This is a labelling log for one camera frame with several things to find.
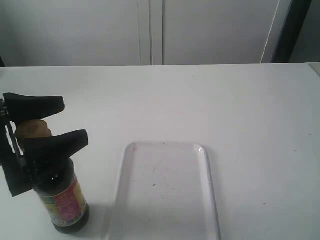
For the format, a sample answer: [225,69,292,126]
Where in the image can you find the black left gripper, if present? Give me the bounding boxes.
[0,92,89,197]

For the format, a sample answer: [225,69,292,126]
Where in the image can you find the white cabinet doors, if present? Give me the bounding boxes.
[0,0,291,67]

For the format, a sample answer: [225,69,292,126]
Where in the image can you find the clear plastic tray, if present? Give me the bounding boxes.
[105,141,221,240]

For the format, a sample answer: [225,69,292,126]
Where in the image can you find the dark soy sauce bottle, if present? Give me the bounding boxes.
[15,119,90,234]

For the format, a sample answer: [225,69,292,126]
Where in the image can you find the dark vertical post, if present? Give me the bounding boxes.
[271,0,312,64]

